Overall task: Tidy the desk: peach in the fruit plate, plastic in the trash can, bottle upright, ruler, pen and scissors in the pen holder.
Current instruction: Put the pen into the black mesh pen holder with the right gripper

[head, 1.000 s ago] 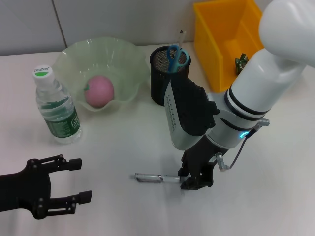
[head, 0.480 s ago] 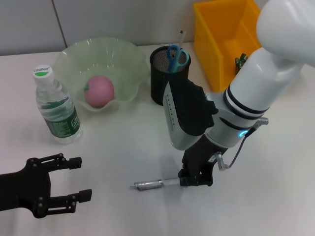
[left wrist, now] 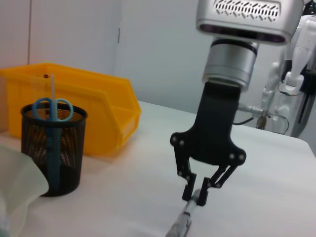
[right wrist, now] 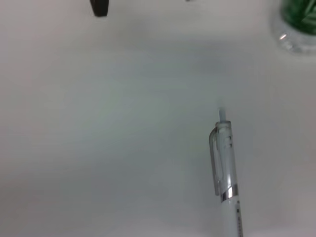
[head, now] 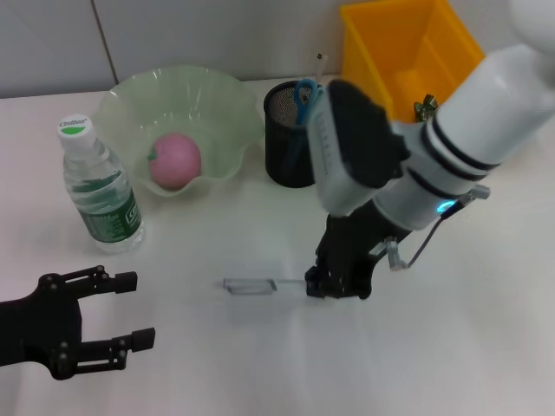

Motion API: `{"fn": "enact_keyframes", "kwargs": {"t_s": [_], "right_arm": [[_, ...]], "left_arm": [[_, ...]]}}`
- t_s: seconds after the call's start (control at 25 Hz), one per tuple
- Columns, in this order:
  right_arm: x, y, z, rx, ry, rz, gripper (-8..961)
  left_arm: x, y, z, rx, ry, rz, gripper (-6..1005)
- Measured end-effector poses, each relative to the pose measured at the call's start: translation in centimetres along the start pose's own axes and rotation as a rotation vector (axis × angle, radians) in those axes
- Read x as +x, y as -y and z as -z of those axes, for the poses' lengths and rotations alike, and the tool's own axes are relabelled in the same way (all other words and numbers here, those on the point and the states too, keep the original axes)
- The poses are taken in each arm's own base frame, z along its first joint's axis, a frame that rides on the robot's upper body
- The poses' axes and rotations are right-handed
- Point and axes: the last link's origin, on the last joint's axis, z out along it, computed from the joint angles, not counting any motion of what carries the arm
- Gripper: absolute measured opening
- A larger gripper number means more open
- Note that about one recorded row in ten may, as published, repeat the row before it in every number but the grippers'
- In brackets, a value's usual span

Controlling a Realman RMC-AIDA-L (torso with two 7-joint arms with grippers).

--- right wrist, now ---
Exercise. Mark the clear green-label water bottle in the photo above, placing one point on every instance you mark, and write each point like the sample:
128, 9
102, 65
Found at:
298, 24

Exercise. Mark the grey clear ballpoint pen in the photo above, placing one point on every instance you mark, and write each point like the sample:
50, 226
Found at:
227, 172

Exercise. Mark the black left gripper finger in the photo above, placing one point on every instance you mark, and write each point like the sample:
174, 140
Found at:
100, 8

